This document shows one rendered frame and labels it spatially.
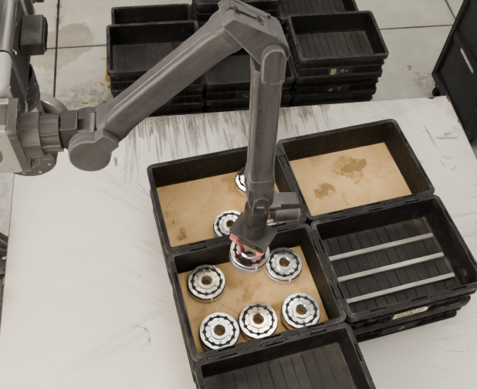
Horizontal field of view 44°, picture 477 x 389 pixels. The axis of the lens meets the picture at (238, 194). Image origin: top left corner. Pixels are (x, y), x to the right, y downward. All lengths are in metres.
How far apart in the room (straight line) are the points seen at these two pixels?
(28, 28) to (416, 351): 1.31
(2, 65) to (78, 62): 2.27
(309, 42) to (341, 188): 1.11
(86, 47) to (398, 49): 1.80
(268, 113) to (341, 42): 1.75
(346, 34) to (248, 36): 1.92
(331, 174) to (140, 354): 0.79
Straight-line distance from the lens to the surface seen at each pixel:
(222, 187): 1.79
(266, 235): 1.41
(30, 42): 1.28
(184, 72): 1.03
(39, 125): 1.12
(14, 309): 1.83
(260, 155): 1.18
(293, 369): 1.56
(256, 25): 0.99
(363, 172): 1.90
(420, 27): 3.86
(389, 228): 1.80
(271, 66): 1.01
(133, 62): 2.67
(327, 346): 1.59
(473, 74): 2.97
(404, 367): 1.77
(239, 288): 1.63
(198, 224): 1.72
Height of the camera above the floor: 2.30
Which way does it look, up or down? 56 degrees down
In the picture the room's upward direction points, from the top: 5 degrees clockwise
